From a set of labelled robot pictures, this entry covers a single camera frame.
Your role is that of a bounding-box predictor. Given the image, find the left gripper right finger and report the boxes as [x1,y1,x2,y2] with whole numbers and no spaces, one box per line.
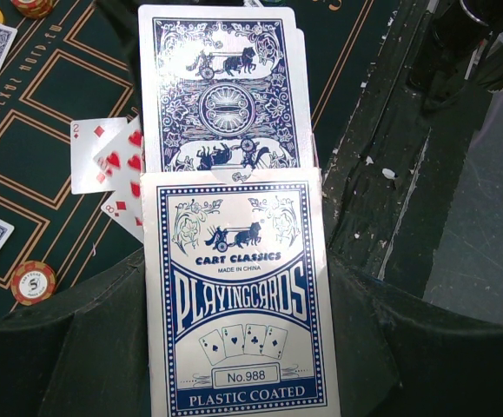
[328,254,503,416]

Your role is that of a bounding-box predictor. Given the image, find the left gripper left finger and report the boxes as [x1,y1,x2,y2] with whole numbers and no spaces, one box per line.
[0,250,149,416]

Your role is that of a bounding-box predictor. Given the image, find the orange chips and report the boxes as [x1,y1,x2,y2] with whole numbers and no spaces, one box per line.
[11,0,55,19]
[10,261,56,306]

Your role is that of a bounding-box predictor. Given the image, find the eight of diamonds card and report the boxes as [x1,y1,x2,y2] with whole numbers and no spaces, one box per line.
[101,191,143,243]

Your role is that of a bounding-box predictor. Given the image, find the blue playing card box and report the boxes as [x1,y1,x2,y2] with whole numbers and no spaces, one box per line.
[141,168,341,416]

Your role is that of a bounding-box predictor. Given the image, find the five of hearts card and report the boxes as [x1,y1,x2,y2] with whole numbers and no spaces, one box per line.
[93,116,144,216]

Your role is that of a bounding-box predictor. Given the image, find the two of diamonds card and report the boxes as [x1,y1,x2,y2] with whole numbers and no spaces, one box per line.
[70,117,128,195]

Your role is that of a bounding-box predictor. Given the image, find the blue backed card deck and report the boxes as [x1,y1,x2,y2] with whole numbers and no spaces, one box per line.
[138,4,314,172]

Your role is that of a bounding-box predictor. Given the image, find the green poker table mat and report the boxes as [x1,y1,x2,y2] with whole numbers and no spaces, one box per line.
[0,0,404,322]

